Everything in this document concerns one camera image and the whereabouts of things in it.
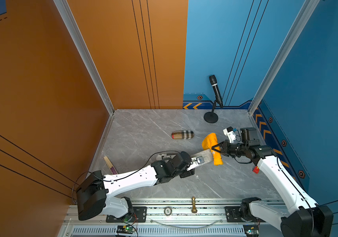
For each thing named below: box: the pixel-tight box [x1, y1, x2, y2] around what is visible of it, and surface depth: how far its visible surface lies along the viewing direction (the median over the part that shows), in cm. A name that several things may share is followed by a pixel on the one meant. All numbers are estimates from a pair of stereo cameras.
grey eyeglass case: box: [190, 148, 214, 164], surface depth 77 cm
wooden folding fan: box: [103, 156, 119, 175], surface depth 93 cm
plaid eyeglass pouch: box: [170, 130, 195, 140], surface depth 104 cm
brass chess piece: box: [191, 196, 198, 214], surface depth 77 cm
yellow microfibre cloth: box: [201, 132, 224, 166], surface depth 77 cm
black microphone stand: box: [203, 101, 219, 124], surface depth 118 cm
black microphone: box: [209, 74, 224, 109], surface depth 100 cm
